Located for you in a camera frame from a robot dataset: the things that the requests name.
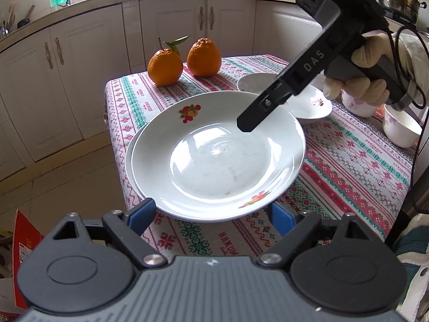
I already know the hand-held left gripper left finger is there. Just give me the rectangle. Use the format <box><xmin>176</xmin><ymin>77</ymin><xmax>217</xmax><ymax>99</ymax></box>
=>
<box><xmin>50</xmin><ymin>199</ymin><xmax>168</xmax><ymax>269</ymax></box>

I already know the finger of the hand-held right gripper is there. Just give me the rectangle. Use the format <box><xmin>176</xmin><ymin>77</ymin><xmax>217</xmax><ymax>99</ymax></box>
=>
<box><xmin>236</xmin><ymin>79</ymin><xmax>299</xmax><ymax>133</ymax></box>

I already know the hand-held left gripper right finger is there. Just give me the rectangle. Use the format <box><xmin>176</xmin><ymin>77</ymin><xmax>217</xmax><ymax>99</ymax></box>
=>
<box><xmin>256</xmin><ymin>201</ymin><xmax>383</xmax><ymax>269</ymax></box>

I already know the white fruit-print plate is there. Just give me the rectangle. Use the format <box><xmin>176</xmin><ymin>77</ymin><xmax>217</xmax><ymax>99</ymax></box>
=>
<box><xmin>131</xmin><ymin>90</ymin><xmax>306</xmax><ymax>224</ymax></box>
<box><xmin>125</xmin><ymin>121</ymin><xmax>158</xmax><ymax>208</ymax></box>

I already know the person's right forearm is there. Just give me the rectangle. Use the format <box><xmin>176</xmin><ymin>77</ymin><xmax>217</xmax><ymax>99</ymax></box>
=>
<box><xmin>397</xmin><ymin>28</ymin><xmax>429</xmax><ymax>108</ymax></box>

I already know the person's right hand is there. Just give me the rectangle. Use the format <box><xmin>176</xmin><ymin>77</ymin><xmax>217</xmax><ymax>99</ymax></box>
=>
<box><xmin>323</xmin><ymin>30</ymin><xmax>408</xmax><ymax>106</ymax></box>

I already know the shallow white bowl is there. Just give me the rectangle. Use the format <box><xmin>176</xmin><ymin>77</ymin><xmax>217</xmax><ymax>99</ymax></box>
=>
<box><xmin>237</xmin><ymin>73</ymin><xmax>285</xmax><ymax>94</ymax></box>

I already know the small white flower-print plate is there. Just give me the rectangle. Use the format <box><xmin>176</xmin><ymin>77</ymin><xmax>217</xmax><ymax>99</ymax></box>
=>
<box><xmin>290</xmin><ymin>84</ymin><xmax>333</xmax><ymax>120</ymax></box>

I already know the steel cooking pot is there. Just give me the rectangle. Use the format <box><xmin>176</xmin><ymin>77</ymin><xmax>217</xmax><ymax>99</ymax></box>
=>
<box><xmin>372</xmin><ymin>0</ymin><xmax>428</xmax><ymax>24</ymax></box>

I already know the leafless orange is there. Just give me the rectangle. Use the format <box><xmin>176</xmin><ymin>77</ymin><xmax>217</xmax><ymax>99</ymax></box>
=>
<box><xmin>186</xmin><ymin>38</ymin><xmax>222</xmax><ymax>78</ymax></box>

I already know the patterned red green tablecloth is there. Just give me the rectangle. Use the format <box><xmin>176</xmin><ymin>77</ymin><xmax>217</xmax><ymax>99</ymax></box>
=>
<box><xmin>104</xmin><ymin>54</ymin><xmax>419</xmax><ymax>259</ymax></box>

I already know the white pink-floral bowl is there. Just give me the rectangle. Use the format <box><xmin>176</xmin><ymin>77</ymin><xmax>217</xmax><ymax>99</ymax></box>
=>
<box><xmin>383</xmin><ymin>105</ymin><xmax>423</xmax><ymax>149</ymax></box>
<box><xmin>341</xmin><ymin>89</ymin><xmax>379</xmax><ymax>118</ymax></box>

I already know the orange with leaves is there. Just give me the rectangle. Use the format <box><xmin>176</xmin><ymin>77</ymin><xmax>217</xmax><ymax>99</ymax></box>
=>
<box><xmin>147</xmin><ymin>35</ymin><xmax>191</xmax><ymax>87</ymax></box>

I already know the red cardboard box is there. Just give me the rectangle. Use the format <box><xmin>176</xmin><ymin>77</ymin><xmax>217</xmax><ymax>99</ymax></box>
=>
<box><xmin>12</xmin><ymin>209</ymin><xmax>46</xmax><ymax>311</ymax></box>

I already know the plush patterned cloth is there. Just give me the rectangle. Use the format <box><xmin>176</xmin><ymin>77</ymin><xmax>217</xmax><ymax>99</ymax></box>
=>
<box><xmin>394</xmin><ymin>213</ymin><xmax>429</xmax><ymax>322</ymax></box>

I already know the white kitchen cabinet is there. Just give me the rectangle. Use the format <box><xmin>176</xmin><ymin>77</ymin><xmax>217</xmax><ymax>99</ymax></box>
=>
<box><xmin>0</xmin><ymin>0</ymin><xmax>322</xmax><ymax>182</ymax></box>

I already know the black cable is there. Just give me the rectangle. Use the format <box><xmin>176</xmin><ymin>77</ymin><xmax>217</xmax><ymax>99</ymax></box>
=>
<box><xmin>385</xmin><ymin>23</ymin><xmax>429</xmax><ymax>215</ymax></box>

